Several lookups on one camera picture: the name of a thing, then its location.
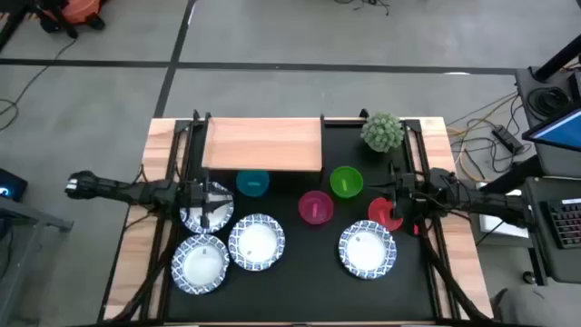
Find black power strip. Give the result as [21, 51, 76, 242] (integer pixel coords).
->
[491, 124, 527, 155]

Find black slanted pole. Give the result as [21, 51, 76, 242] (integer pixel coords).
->
[533, 34, 581, 83]

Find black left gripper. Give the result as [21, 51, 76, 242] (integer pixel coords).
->
[180, 180, 234, 230]

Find red plastic bowl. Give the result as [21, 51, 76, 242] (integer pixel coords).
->
[368, 196, 405, 232]

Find blue patterned paper plate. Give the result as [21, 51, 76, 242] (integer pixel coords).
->
[180, 181, 235, 235]
[228, 213, 286, 273]
[338, 219, 398, 280]
[171, 233, 231, 295]

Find orange shop vacuum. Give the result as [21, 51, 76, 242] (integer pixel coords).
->
[26, 0, 108, 35]

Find yellow cable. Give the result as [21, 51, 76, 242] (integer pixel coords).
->
[447, 93, 518, 183]

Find black table mat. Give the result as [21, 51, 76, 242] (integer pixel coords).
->
[165, 120, 437, 322]

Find black stand leg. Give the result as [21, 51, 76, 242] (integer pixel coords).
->
[0, 0, 28, 51]

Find black metal table frame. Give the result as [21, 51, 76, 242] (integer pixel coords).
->
[97, 108, 496, 327]

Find dark grey equipment cart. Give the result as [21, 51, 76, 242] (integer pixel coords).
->
[515, 65, 581, 178]

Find wooden shelf with black legs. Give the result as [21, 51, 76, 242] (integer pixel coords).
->
[199, 115, 326, 176]

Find coiled black cable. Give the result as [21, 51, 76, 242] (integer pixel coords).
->
[526, 85, 574, 120]

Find black sleeved cable bundle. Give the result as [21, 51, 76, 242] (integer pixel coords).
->
[419, 222, 485, 323]
[111, 217, 178, 322]

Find green plastic bowl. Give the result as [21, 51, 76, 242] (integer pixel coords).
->
[329, 165, 364, 200]

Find pink plastic bowl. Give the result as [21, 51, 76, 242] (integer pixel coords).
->
[298, 190, 335, 226]

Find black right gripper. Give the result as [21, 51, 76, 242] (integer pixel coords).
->
[362, 162, 422, 220]

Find white paper sheet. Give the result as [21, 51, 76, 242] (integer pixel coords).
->
[478, 188, 530, 240]

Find grey metal side table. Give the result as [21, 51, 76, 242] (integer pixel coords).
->
[0, 197, 74, 327]

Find grey computer desk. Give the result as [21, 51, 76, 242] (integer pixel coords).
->
[521, 174, 581, 285]

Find black floor cable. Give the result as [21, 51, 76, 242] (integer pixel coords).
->
[0, 38, 78, 133]

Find black box with blue light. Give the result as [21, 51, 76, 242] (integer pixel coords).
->
[0, 167, 28, 203]

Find laptop with blue screen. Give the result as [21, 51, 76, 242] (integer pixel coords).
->
[521, 107, 581, 154]

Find backlit black keyboard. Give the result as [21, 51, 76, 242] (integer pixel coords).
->
[539, 197, 581, 250]

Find green artificial succulent plant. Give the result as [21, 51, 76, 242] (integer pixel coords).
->
[360, 112, 406, 154]

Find teal plastic bowl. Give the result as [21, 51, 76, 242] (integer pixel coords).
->
[235, 169, 271, 198]

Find black cable tangle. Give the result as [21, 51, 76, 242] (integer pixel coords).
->
[333, 0, 391, 17]

